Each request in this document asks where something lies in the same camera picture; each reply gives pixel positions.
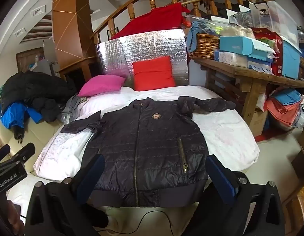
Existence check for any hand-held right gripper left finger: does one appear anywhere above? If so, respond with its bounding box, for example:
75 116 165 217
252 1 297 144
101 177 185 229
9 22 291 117
24 154 106 236

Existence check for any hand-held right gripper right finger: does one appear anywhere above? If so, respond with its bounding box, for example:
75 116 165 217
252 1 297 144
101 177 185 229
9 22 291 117
189 154 286 236

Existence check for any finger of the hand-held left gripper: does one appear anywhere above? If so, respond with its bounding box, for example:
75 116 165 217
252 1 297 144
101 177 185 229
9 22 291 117
0 145 11 165
9 143 36 165

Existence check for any black quilted jacket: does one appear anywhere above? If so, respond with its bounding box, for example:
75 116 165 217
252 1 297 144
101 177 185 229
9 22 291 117
61 96 236 208

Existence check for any person's left hand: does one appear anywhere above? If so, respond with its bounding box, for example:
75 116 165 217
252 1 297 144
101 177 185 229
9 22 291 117
6 200 25 230

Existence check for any cream leather sofa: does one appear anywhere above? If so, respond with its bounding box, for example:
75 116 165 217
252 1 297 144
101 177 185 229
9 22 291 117
0 114 76 177

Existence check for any blue jacket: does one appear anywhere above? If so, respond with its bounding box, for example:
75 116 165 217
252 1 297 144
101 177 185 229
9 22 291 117
0 102 43 129

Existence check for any dark object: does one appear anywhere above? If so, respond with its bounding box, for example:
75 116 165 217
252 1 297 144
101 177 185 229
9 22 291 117
88 208 109 228

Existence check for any white blanket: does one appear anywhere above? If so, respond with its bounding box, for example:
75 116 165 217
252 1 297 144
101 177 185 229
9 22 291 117
10 85 260 217

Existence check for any grey garment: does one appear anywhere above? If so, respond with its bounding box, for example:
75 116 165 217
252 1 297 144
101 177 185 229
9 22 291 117
57 95 90 124

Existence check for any black coat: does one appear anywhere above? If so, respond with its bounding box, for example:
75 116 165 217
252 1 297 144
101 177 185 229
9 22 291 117
0 70 76 129

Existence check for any cardboard box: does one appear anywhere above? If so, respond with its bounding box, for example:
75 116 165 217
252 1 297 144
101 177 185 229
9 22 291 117
249 108 269 137

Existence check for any wooden cabinet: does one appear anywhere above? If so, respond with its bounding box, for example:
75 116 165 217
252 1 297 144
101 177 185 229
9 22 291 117
281 128 304 229

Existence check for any stack of red and blue cloths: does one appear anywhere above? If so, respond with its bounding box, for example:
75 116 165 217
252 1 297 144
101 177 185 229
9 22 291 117
266 87 304 129

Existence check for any wooden door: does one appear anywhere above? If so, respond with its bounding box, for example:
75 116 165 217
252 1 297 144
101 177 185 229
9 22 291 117
16 50 44 73

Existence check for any pink pillow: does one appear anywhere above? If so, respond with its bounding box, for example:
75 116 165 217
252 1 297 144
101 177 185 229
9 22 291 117
77 75 126 97

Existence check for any wooden table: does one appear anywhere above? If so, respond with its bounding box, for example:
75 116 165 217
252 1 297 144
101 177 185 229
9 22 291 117
191 55 304 128

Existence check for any patterned tissue pack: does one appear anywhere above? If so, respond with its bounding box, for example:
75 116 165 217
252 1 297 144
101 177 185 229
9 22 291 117
214 50 249 68

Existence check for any blue and white box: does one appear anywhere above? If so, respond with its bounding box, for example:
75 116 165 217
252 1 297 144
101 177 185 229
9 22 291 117
248 55 274 74

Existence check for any red pillow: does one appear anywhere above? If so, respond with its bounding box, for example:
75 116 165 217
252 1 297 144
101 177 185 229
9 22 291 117
132 56 176 92

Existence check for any wicker basket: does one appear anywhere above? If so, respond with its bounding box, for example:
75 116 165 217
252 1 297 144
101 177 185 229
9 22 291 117
189 33 221 60

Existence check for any light blue box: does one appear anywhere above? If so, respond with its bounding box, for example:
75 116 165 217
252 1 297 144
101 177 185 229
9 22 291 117
219 36 275 56

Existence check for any wooden column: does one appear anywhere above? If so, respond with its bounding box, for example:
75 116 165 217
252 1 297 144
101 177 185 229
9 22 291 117
52 0 97 74

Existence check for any blue storage bin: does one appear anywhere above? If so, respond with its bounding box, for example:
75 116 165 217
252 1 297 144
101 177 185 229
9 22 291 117
281 38 302 79

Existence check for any red gift bag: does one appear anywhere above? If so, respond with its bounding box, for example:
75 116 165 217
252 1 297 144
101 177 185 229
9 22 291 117
251 28 284 75

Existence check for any silver foil panel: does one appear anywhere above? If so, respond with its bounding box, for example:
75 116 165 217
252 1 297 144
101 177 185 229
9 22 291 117
95 28 189 88

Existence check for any blue cloth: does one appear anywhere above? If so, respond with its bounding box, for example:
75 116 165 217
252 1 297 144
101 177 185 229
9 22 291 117
186 21 216 52

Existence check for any clear plastic storage box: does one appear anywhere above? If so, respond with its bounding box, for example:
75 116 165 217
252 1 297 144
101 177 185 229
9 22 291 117
249 1 300 46

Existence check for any red cloth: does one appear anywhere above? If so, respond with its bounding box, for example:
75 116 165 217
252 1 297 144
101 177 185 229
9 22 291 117
110 2 192 40

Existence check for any wooden stair railing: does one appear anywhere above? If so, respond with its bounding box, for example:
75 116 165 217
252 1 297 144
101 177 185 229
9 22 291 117
89 0 277 45

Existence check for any black cable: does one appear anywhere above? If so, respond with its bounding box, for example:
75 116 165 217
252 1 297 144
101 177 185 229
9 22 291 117
103 210 176 236

